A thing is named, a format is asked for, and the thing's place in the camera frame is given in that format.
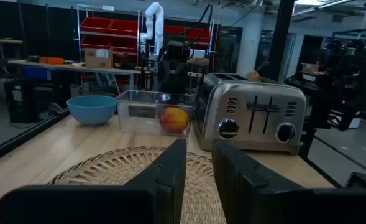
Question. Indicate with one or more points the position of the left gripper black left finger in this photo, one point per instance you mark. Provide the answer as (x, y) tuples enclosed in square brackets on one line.
[(164, 186)]

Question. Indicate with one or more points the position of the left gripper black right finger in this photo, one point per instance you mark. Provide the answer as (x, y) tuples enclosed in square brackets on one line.
[(248, 193)]

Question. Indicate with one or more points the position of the round woven straw placemat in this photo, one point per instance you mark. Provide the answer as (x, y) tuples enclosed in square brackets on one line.
[(108, 168)]

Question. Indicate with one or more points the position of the red yellow apple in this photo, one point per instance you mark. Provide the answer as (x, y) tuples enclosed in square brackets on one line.
[(173, 119)]

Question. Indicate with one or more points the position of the blue bowl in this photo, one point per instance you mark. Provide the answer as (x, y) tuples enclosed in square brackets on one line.
[(91, 113)]

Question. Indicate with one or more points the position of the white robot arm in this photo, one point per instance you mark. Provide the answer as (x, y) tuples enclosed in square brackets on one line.
[(158, 18)]

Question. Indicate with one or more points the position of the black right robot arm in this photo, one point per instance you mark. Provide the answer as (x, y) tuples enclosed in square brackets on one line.
[(173, 68)]

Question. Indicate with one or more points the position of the clear plastic container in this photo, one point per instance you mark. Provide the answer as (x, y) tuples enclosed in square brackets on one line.
[(139, 124)]

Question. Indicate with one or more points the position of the stainless steel toaster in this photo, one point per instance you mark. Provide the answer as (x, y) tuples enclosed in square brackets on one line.
[(220, 96)]

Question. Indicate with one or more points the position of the bread slice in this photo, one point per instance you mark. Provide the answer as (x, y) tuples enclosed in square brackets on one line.
[(253, 76)]

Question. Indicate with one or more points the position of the black spare robot rig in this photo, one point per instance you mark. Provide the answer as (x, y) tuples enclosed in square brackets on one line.
[(328, 84)]

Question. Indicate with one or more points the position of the brown cardboard box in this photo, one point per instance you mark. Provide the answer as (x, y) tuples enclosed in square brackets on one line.
[(98, 58)]

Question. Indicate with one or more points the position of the white column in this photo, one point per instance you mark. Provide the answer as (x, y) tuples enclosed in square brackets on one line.
[(249, 46)]

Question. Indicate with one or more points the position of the red plastic storage bin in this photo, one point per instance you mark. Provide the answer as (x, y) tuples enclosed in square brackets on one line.
[(125, 45), (173, 30), (198, 34), (95, 25), (123, 28), (95, 42)]

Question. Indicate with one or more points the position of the wooden workbench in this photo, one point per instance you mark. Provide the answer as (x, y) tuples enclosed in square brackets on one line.
[(61, 67)]

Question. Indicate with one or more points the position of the black pillar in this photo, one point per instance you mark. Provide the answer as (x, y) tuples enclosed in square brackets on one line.
[(279, 37)]

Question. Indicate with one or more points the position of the black cabinet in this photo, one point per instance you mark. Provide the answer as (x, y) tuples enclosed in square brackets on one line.
[(21, 102)]

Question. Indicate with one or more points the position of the orange tool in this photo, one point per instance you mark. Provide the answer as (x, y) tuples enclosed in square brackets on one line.
[(52, 60)]

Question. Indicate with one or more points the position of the blue crate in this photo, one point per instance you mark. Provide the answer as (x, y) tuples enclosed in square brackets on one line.
[(36, 72)]

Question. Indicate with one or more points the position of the metal shelf rack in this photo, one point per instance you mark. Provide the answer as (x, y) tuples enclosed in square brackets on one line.
[(78, 31)]

